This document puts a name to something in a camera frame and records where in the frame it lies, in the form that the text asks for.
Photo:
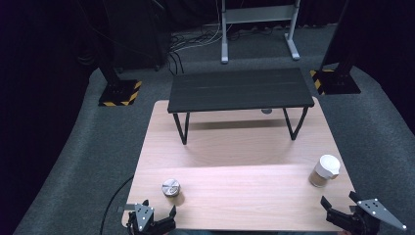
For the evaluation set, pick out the black metal rack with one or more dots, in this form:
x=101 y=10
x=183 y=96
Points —
x=239 y=88

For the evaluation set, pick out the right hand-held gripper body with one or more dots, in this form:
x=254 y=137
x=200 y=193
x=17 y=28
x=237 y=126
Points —
x=372 y=210

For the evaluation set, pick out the glass jar with silver lid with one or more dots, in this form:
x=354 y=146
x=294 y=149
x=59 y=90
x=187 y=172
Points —
x=171 y=187

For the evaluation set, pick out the white metal stand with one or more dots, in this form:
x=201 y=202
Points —
x=257 y=14

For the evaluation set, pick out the black stand with striped base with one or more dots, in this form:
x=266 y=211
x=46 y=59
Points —
x=337 y=81
x=119 y=93

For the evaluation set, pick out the paper cup with white lid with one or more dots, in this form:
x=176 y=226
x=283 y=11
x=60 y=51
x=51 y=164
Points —
x=324 y=169

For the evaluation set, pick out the grey tape strip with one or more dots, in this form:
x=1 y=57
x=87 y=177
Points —
x=125 y=207

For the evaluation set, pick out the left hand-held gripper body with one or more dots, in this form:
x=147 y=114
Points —
x=143 y=218

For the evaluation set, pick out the grey round table grommet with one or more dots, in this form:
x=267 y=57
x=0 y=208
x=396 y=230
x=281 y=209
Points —
x=266 y=111

